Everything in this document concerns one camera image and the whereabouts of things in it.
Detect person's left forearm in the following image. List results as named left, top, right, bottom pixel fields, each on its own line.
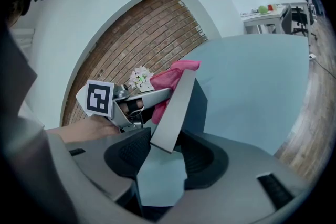
left=52, top=115, right=121, bottom=144

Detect small white desk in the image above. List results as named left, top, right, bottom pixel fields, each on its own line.
left=243, top=5, right=289, bottom=35

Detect person's white shirt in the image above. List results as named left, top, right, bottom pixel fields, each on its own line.
left=0, top=23, right=79, bottom=224

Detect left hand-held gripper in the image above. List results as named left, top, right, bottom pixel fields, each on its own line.
left=76, top=79, right=173, bottom=134

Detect person's left hand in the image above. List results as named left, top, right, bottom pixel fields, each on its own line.
left=117, top=100, right=145, bottom=117

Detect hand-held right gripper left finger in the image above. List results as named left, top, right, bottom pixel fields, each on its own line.
left=44, top=127, right=152, bottom=218

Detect pink cloth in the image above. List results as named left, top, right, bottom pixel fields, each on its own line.
left=151, top=60, right=202, bottom=125

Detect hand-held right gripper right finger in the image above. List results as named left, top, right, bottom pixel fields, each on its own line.
left=157, top=130, right=313, bottom=224

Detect black office chair with headrest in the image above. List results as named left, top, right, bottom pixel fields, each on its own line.
left=291, top=6, right=318, bottom=40

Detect pink flowers in white pot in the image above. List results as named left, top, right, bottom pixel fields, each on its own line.
left=128, top=65, right=155, bottom=92

